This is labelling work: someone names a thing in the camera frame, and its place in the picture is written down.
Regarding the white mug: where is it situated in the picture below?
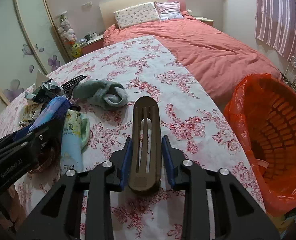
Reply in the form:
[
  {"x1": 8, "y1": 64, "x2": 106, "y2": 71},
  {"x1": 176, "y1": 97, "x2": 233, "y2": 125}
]
[{"x1": 90, "y1": 33, "x2": 97, "y2": 40}]

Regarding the floral white pillow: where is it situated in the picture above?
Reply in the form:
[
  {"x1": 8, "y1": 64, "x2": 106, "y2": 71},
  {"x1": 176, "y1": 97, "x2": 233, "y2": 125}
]
[{"x1": 114, "y1": 2, "x2": 160, "y2": 30}]

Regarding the pink white nightstand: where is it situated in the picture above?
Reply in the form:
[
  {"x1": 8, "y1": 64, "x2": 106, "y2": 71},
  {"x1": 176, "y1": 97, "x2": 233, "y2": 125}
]
[{"x1": 81, "y1": 35, "x2": 104, "y2": 55}]

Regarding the white wire rack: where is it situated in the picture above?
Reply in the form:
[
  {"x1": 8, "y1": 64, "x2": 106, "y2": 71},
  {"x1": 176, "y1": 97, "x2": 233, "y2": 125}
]
[{"x1": 282, "y1": 55, "x2": 296, "y2": 98}]

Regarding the blue snack wrapper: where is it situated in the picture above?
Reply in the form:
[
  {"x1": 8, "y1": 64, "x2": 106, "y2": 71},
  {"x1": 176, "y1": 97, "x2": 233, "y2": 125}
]
[{"x1": 14, "y1": 95, "x2": 71, "y2": 141}]

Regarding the floral sliding wardrobe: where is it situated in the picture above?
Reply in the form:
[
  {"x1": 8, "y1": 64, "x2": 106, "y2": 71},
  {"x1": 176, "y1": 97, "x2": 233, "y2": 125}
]
[{"x1": 0, "y1": 0, "x2": 73, "y2": 140}]

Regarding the floral hand cream tube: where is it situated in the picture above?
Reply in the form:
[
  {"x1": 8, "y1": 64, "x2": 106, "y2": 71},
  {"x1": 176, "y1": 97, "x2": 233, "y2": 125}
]
[{"x1": 60, "y1": 110, "x2": 83, "y2": 175}]

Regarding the black foam mesh sleeve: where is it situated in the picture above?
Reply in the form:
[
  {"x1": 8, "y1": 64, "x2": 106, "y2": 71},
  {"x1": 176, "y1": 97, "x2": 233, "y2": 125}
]
[{"x1": 60, "y1": 75, "x2": 87, "y2": 99}]

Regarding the beige pink headboard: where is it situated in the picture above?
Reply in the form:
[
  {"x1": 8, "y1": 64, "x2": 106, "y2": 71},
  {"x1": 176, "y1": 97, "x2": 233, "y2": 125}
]
[{"x1": 100, "y1": 0, "x2": 187, "y2": 29}]

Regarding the grey crumpled paper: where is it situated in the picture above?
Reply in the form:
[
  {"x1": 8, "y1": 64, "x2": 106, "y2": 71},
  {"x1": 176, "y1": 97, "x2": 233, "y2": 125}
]
[{"x1": 34, "y1": 70, "x2": 49, "y2": 89}]

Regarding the floral white bedsheet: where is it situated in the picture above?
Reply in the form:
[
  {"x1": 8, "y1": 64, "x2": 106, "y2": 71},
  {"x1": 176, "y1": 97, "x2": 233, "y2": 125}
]
[{"x1": 0, "y1": 36, "x2": 278, "y2": 239}]

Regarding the orange lined trash basket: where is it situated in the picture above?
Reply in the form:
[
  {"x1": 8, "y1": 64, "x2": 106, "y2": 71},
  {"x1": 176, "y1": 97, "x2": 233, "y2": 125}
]
[{"x1": 224, "y1": 74, "x2": 296, "y2": 217}]

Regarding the pink striped pillow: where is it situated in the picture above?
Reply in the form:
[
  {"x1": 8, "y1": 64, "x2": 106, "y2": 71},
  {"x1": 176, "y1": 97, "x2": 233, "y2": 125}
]
[{"x1": 155, "y1": 1, "x2": 183, "y2": 21}]

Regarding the salmon pink duvet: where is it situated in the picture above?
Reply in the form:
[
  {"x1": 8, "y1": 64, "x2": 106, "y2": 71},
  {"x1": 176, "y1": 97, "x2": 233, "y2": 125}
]
[{"x1": 103, "y1": 12, "x2": 282, "y2": 106}]

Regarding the stuffed toy tower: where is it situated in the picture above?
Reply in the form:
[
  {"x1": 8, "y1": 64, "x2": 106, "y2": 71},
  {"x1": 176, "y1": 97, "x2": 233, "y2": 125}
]
[{"x1": 57, "y1": 12, "x2": 82, "y2": 59}]

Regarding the grey-green sock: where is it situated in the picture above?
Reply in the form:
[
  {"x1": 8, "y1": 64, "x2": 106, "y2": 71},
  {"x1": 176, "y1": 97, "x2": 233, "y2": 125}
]
[{"x1": 72, "y1": 80, "x2": 128, "y2": 110}]

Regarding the yellow crumpled wrapper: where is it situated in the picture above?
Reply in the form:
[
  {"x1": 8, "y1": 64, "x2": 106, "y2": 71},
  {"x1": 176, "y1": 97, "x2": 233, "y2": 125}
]
[{"x1": 18, "y1": 103, "x2": 43, "y2": 127}]

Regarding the pink striped curtain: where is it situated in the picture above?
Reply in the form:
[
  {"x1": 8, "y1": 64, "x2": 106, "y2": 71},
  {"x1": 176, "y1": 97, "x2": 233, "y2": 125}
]
[{"x1": 255, "y1": 0, "x2": 296, "y2": 60}]

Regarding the far white nightstand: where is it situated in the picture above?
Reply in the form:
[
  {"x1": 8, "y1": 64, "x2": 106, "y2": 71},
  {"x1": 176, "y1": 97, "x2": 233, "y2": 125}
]
[{"x1": 194, "y1": 16, "x2": 214, "y2": 27}]

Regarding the light green cloth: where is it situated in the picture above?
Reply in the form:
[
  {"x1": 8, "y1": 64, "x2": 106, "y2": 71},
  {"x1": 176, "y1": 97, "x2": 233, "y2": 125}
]
[{"x1": 81, "y1": 115, "x2": 90, "y2": 150}]

